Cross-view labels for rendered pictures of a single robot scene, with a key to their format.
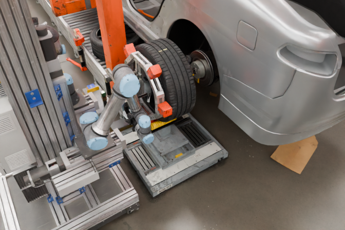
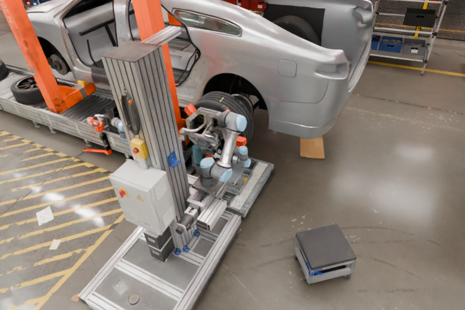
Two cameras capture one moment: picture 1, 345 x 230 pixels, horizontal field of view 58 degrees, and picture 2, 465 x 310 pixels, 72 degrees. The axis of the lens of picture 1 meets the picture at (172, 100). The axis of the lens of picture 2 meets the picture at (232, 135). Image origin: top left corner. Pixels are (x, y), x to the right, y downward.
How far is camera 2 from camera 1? 132 cm
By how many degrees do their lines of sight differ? 22
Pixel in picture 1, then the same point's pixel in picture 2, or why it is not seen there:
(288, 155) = (310, 150)
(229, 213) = (300, 201)
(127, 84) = (241, 122)
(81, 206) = (205, 245)
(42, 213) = (179, 265)
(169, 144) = (234, 174)
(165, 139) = not seen: hidden behind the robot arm
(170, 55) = (229, 101)
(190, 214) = (277, 215)
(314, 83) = (340, 84)
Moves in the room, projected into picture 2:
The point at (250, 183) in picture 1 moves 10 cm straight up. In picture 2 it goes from (299, 177) to (300, 171)
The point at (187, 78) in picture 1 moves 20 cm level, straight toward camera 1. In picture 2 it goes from (246, 113) to (257, 124)
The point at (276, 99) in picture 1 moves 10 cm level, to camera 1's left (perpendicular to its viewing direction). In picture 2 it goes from (319, 102) to (311, 106)
